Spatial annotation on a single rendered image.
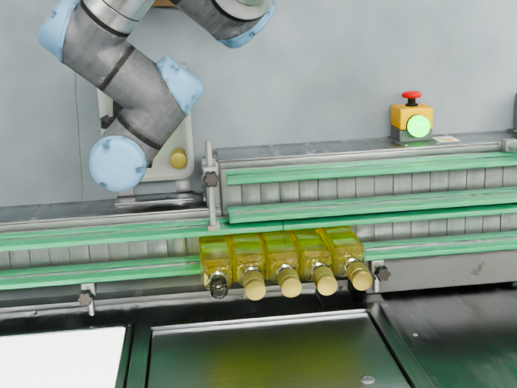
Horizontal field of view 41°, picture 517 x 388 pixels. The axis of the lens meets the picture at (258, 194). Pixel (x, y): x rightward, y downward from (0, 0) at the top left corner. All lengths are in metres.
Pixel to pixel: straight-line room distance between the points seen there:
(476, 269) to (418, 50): 0.48
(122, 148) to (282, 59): 0.60
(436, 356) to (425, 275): 0.27
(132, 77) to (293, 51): 0.58
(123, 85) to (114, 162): 0.10
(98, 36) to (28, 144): 0.61
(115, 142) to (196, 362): 0.43
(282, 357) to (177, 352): 0.18
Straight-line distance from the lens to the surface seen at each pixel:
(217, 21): 1.18
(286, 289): 1.12
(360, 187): 1.39
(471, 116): 1.57
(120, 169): 0.93
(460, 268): 1.51
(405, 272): 1.47
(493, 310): 1.46
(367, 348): 1.21
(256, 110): 1.45
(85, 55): 0.93
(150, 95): 0.93
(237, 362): 1.17
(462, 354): 1.28
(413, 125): 1.42
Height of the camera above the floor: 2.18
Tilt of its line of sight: 74 degrees down
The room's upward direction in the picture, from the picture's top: 159 degrees clockwise
